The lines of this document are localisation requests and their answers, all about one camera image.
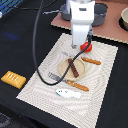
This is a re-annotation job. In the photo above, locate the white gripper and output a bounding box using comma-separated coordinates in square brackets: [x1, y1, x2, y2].
[70, 2, 95, 47]

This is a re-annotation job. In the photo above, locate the red toy tomato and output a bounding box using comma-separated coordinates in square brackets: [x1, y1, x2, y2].
[80, 42, 92, 52]

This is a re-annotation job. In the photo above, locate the brown toy sausage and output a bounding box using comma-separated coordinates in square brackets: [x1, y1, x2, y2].
[68, 58, 79, 78]

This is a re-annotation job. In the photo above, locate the white toy fish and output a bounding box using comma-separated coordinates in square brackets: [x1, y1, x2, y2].
[56, 89, 81, 99]

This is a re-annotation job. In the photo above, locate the yellow toy bread slice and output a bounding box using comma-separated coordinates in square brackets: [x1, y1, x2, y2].
[1, 71, 26, 89]

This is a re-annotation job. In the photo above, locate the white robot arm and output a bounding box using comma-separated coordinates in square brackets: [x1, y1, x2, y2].
[66, 0, 95, 48]

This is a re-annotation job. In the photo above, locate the small grey saucepan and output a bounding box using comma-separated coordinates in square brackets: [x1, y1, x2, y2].
[43, 4, 71, 21]

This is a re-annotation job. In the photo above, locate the large grey pot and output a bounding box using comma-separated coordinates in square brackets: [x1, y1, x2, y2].
[92, 3, 108, 26]

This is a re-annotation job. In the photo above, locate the pink toy stove board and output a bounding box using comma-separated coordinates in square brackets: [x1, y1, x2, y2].
[51, 2, 128, 43]

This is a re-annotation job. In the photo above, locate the beige bowl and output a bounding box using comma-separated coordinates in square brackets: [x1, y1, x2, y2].
[121, 7, 128, 30]

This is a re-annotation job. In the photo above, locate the round wooden plate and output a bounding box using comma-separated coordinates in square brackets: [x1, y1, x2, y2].
[59, 58, 86, 81]

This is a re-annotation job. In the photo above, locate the beige woven placemat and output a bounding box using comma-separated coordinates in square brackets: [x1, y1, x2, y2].
[16, 32, 119, 128]

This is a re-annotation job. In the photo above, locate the blue striped cloth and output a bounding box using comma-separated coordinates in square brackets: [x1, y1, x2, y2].
[0, 0, 23, 15]

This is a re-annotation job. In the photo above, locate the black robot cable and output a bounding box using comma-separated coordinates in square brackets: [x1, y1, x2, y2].
[32, 0, 93, 87]

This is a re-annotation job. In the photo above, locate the wooden handled fork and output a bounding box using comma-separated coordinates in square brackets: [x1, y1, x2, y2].
[48, 72, 89, 91]

